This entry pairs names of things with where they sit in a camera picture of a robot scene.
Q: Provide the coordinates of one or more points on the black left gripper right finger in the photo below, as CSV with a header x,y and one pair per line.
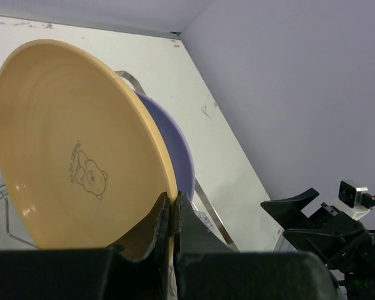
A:
x,y
206,268

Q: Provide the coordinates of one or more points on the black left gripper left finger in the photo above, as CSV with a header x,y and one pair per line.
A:
x,y
134,267

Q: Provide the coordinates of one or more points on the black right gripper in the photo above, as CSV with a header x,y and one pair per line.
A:
x,y
339,241

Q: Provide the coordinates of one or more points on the yellow plate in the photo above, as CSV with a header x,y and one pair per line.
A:
x,y
81,157

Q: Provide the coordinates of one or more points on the purple plate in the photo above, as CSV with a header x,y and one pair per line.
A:
x,y
176,143

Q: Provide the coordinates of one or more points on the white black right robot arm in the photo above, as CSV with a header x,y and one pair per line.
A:
x,y
356,288

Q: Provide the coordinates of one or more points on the large clear glass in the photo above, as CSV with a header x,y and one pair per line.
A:
x,y
204,217

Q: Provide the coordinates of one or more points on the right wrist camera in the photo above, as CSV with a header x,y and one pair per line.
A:
x,y
349,199

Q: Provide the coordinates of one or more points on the metal wire dish rack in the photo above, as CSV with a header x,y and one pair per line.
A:
x,y
212,213

